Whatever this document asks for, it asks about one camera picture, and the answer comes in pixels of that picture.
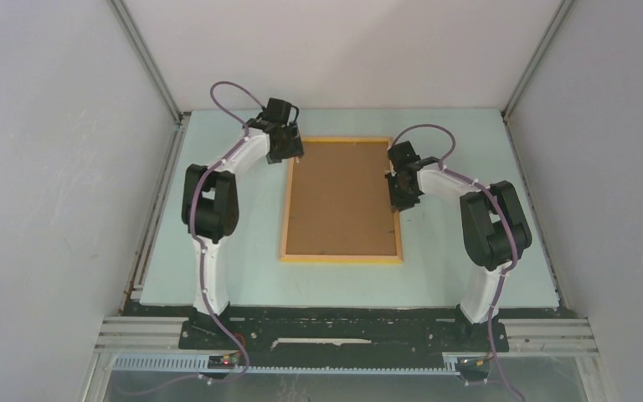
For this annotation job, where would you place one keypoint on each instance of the brown cardboard backing board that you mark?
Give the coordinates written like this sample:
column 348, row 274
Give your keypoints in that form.
column 341, row 199

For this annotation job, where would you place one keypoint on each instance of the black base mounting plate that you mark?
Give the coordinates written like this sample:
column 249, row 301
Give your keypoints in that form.
column 344, row 338

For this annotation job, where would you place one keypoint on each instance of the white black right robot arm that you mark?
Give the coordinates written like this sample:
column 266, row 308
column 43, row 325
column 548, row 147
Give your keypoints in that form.
column 494, row 227

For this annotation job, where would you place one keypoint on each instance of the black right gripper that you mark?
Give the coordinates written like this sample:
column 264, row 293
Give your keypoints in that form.
column 396, row 203

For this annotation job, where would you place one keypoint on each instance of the small electronics board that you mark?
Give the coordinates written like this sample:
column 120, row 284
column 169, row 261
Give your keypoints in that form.
column 223, row 362

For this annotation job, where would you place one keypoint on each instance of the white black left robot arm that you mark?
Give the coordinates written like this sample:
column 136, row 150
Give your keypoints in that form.
column 210, row 206

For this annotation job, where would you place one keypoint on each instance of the aluminium corner post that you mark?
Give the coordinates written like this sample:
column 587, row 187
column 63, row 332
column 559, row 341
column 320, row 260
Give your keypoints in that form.
column 539, row 53
column 137, row 41

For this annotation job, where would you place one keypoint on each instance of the right aluminium corner post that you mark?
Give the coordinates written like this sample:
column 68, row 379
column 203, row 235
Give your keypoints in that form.
column 539, row 53

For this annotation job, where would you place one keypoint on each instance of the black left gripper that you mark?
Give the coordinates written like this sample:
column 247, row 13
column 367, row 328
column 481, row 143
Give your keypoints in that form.
column 294, row 149

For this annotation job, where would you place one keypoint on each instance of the left aluminium corner post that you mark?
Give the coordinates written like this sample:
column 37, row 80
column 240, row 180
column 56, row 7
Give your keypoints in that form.
column 137, row 41

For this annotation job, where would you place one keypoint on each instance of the aluminium rail front frame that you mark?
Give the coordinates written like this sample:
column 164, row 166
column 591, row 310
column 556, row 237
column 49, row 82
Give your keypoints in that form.
column 149, row 340

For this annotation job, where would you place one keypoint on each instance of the orange wooden picture frame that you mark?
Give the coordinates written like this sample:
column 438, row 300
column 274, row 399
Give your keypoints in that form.
column 341, row 258

